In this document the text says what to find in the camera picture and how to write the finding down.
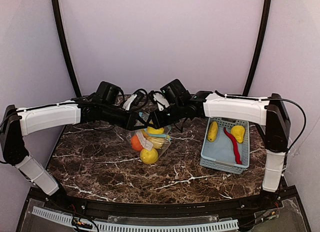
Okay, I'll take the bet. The yellow mango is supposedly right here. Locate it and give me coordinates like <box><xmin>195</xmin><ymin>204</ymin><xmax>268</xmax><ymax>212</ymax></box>
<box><xmin>147</xmin><ymin>126</ymin><xmax>165</xmax><ymax>135</ymax></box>

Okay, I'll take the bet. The clear zip bag blue zipper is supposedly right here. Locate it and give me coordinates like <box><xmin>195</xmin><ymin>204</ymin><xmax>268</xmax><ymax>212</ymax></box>
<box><xmin>126</xmin><ymin>125</ymin><xmax>171</xmax><ymax>164</ymax></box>

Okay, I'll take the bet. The pale yellow potato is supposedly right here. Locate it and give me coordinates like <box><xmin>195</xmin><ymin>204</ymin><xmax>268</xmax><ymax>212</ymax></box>
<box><xmin>147</xmin><ymin>136</ymin><xmax>169</xmax><ymax>149</ymax></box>

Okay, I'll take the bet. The orange fruit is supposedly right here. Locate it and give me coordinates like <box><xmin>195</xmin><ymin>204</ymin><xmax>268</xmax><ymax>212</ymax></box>
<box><xmin>130</xmin><ymin>135</ymin><xmax>143</xmax><ymax>152</ymax></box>

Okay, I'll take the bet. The round yellow lemon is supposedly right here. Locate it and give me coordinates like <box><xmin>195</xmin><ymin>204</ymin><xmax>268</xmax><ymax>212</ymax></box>
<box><xmin>140</xmin><ymin>148</ymin><xmax>159</xmax><ymax>164</ymax></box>

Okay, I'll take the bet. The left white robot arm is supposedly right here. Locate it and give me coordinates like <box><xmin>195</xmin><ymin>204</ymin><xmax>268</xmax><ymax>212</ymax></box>
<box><xmin>0</xmin><ymin>82</ymin><xmax>148</xmax><ymax>196</ymax></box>

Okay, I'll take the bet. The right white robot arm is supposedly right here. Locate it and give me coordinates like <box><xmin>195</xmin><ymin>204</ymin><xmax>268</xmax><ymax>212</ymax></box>
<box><xmin>148</xmin><ymin>79</ymin><xmax>292</xmax><ymax>192</ymax></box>

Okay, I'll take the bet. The yellow fruit back left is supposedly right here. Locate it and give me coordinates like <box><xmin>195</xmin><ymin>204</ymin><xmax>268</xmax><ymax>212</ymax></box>
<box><xmin>207</xmin><ymin>121</ymin><xmax>219</xmax><ymax>142</ymax></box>

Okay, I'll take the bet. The light blue plastic basket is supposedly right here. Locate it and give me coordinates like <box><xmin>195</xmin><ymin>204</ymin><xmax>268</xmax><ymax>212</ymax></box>
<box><xmin>200</xmin><ymin>117</ymin><xmax>250</xmax><ymax>174</ymax></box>

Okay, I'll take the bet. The red chili pepper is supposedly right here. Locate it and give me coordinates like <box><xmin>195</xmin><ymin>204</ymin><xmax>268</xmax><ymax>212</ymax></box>
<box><xmin>223</xmin><ymin>127</ymin><xmax>242</xmax><ymax>165</ymax></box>

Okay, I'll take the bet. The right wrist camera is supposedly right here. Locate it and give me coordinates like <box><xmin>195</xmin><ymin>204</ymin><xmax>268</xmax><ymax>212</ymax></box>
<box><xmin>148</xmin><ymin>90</ymin><xmax>170</xmax><ymax>111</ymax></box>

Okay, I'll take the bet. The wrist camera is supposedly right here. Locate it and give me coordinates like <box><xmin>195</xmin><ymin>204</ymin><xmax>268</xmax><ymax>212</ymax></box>
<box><xmin>148</xmin><ymin>90</ymin><xmax>170</xmax><ymax>111</ymax></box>
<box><xmin>122</xmin><ymin>88</ymin><xmax>149</xmax><ymax>111</ymax></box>

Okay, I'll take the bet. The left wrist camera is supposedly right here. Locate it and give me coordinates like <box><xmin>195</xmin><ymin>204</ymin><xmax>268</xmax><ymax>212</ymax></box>
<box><xmin>122</xmin><ymin>88</ymin><xmax>149</xmax><ymax>111</ymax></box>

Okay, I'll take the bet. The slotted grey cable duct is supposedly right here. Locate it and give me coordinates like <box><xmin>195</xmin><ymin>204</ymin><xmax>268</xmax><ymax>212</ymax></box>
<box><xmin>31</xmin><ymin>206</ymin><xmax>239</xmax><ymax>231</ymax></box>

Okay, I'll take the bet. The black front table rail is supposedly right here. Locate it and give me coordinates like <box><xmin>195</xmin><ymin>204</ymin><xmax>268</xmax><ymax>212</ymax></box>
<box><xmin>30</xmin><ymin>188</ymin><xmax>278</xmax><ymax>218</ymax></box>

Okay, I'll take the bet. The black frame post left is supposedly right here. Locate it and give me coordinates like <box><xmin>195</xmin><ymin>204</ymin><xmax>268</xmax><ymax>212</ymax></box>
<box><xmin>51</xmin><ymin>0</ymin><xmax>82</xmax><ymax>97</ymax></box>

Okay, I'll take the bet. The black frame post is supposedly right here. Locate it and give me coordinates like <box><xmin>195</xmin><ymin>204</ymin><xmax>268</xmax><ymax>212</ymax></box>
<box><xmin>51</xmin><ymin>0</ymin><xmax>82</xmax><ymax>97</ymax></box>
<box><xmin>242</xmin><ymin>0</ymin><xmax>272</xmax><ymax>96</ymax></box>

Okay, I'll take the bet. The black frame post right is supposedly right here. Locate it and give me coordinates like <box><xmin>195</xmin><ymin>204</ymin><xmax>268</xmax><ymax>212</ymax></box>
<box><xmin>242</xmin><ymin>0</ymin><xmax>272</xmax><ymax>96</ymax></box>

